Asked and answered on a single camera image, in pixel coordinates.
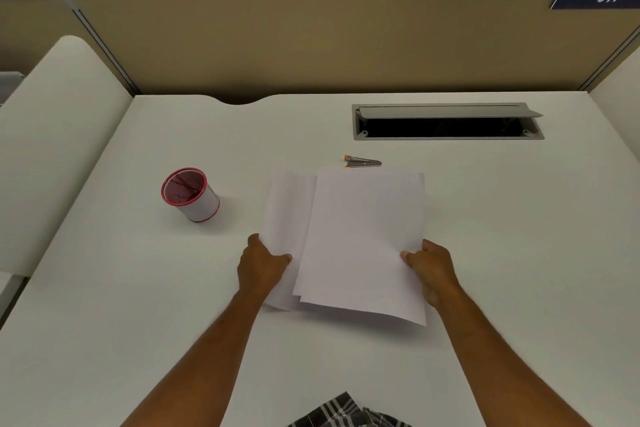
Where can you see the person's left hand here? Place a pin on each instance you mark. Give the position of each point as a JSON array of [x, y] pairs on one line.
[[260, 269]]

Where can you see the person's right hand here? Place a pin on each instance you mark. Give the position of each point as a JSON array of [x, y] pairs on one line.
[[435, 274]]

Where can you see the white paper sheets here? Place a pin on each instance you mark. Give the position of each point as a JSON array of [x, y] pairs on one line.
[[360, 241]]

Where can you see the orange and grey stapler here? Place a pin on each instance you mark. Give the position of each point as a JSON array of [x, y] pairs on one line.
[[362, 161]]

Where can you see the person's right forearm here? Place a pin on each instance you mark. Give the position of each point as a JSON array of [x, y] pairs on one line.
[[505, 371]]

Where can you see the person's left forearm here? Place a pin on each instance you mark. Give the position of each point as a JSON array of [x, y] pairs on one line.
[[200, 366]]

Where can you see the white desk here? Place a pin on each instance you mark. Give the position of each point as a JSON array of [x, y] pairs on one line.
[[525, 241]]

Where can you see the white pen cup red rim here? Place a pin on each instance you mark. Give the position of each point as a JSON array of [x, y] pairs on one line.
[[200, 206]]

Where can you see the black white plaid shirt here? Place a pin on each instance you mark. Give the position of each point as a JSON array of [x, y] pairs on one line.
[[345, 414]]

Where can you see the white side divider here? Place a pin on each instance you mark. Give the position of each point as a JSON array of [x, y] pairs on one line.
[[55, 151], [622, 111]]

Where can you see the beige partition panel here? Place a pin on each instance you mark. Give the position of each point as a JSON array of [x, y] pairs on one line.
[[325, 41]]

